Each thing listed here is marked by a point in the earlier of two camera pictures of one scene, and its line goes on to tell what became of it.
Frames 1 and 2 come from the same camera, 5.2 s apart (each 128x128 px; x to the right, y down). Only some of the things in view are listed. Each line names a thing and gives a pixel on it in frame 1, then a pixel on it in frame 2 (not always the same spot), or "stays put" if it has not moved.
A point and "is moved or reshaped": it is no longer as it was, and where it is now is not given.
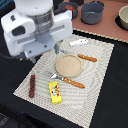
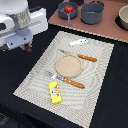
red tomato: x=69 y=7 stays put
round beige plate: x=68 y=65 stays put
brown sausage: x=32 y=86 is moved or reshaped
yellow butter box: x=55 y=92 stays put
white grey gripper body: x=35 y=36 -> x=17 y=29
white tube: x=79 y=42 stays put
